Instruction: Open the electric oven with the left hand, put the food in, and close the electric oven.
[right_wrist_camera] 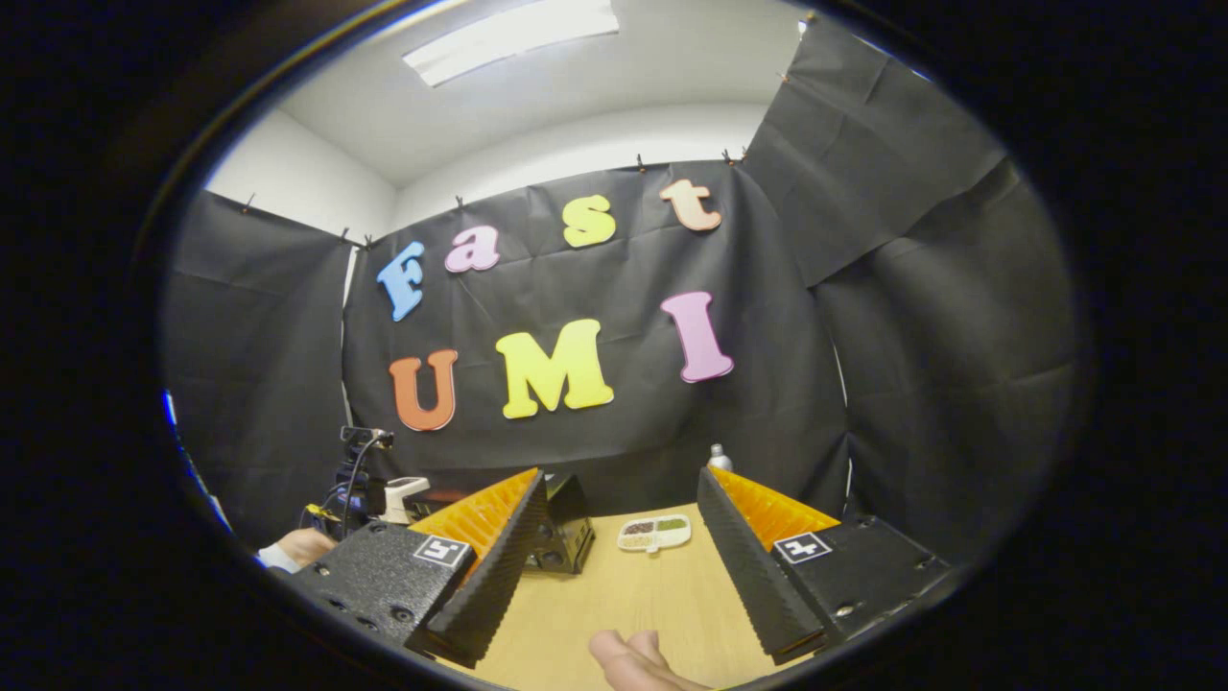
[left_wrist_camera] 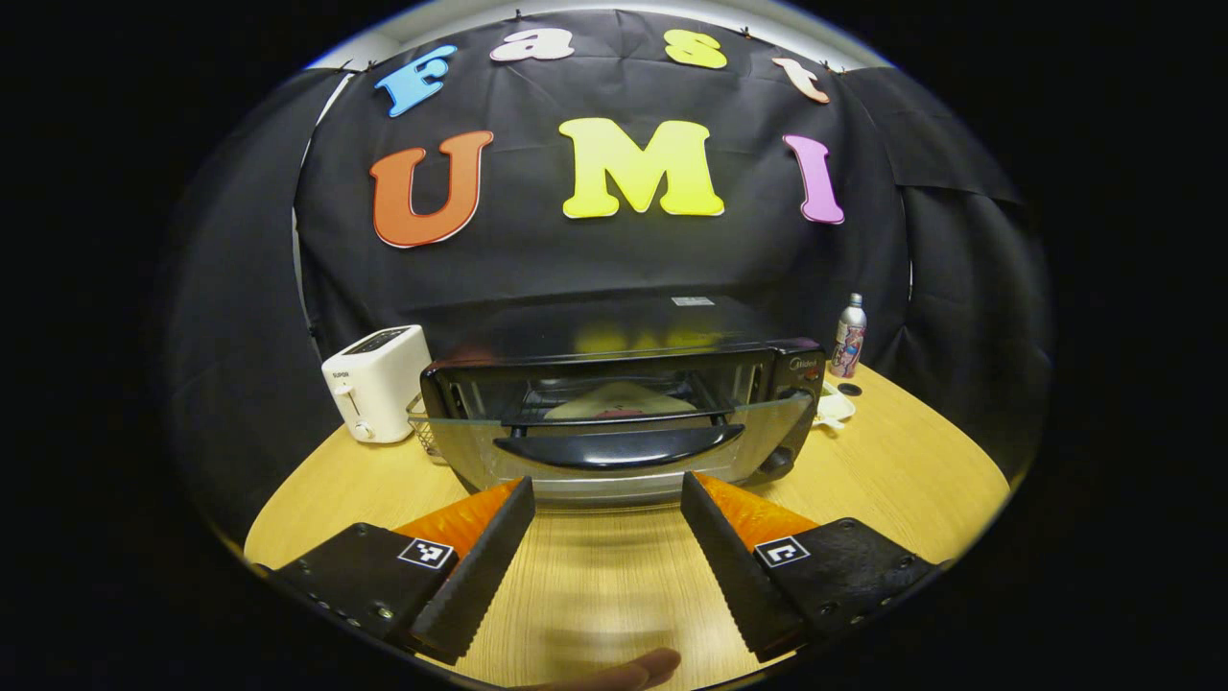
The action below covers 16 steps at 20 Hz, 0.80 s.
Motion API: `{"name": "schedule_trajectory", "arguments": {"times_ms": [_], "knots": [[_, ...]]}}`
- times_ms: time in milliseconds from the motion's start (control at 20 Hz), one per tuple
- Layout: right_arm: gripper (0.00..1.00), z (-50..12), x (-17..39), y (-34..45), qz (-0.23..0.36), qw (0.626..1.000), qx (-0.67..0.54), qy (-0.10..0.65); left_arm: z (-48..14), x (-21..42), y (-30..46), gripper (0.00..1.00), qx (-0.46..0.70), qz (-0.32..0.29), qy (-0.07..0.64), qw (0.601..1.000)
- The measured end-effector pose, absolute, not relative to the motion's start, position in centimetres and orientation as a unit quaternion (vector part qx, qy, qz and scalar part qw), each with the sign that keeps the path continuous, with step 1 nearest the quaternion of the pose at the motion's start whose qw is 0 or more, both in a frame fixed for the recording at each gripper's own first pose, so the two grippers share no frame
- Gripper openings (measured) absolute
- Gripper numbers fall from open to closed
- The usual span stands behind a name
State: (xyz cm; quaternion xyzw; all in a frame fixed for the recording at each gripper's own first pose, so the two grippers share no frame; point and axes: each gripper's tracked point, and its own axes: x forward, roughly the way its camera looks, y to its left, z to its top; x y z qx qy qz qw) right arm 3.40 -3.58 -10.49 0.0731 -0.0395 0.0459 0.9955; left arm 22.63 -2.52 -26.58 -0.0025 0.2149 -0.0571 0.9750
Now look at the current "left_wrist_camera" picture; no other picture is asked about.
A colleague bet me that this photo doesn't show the white food tray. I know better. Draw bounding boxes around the white food tray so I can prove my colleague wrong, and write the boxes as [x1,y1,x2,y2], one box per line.
[542,381,699,420]

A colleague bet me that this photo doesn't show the black electric oven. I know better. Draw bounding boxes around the black electric oven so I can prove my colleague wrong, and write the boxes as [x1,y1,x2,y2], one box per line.
[419,293,828,507]

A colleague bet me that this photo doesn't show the silver spray bottle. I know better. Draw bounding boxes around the silver spray bottle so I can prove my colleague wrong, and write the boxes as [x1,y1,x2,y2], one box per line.
[830,293,868,379]

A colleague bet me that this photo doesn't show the white toaster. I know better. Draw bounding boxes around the white toaster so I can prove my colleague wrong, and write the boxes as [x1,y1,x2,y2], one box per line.
[321,324,433,444]

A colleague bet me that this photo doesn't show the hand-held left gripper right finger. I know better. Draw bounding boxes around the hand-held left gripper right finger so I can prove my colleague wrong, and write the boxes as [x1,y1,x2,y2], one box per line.
[679,470,946,663]

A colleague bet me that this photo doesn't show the white divided snack tray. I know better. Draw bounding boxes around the white divided snack tray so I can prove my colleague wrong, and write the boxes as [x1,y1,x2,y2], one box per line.
[814,379,857,430]

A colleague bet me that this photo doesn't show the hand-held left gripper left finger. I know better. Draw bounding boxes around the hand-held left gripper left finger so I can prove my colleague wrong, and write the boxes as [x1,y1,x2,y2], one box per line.
[254,476,537,665]

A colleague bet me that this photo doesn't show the metal wire holder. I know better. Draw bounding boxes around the metal wire holder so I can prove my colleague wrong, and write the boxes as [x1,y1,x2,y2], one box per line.
[406,392,452,462]

